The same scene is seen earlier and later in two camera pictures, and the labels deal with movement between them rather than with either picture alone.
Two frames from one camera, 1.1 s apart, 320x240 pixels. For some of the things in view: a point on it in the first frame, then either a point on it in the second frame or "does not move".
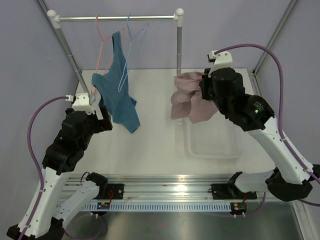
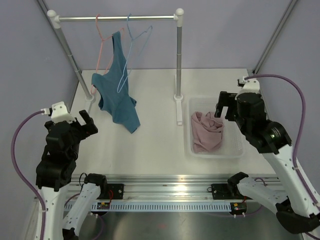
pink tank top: (188, 99) to (207, 130)
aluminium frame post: (275, 35) does not move
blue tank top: (114, 89) does not move
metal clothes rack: (54, 20) does not move
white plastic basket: (216, 137) does not move
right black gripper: (205, 83) to (226, 99)
